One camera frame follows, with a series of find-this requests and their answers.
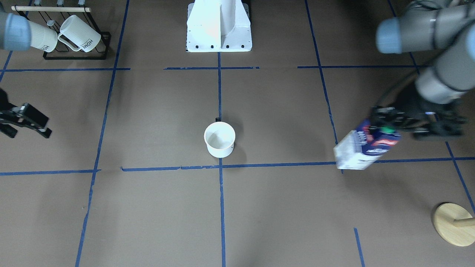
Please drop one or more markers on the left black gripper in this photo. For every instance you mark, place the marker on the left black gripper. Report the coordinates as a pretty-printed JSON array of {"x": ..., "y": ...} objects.
[{"x": 411, "y": 108}]

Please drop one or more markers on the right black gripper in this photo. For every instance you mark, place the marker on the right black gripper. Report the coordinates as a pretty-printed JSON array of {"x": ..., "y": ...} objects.
[{"x": 22, "y": 118}]

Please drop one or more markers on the blue Pascual milk carton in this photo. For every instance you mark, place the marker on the blue Pascual milk carton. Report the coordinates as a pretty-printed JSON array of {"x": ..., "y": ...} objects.
[{"x": 364, "y": 145}]

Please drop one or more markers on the white smiley face mug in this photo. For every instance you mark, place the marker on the white smiley face mug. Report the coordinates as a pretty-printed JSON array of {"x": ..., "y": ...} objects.
[{"x": 219, "y": 138}]

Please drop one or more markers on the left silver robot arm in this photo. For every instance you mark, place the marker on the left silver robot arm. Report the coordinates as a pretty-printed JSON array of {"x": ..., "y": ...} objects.
[{"x": 443, "y": 25}]

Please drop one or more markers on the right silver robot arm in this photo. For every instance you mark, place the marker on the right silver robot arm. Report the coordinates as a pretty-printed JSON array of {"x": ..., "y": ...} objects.
[{"x": 16, "y": 35}]

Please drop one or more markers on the white ribbed HOME mug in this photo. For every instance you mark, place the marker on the white ribbed HOME mug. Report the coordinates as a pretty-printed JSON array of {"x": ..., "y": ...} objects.
[{"x": 78, "y": 35}]

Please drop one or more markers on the wooden mug tree stand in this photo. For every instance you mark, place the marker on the wooden mug tree stand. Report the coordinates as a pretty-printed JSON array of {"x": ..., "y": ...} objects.
[{"x": 454, "y": 224}]

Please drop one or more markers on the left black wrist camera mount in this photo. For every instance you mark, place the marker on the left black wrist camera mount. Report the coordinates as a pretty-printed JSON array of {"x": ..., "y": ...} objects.
[{"x": 444, "y": 123}]

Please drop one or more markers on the black wire mug rack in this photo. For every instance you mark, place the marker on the black wire mug rack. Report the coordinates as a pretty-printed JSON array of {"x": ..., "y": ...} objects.
[{"x": 52, "y": 14}]

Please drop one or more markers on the white pedestal column base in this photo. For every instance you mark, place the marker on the white pedestal column base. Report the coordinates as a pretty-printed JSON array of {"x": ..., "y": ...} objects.
[{"x": 219, "y": 26}]

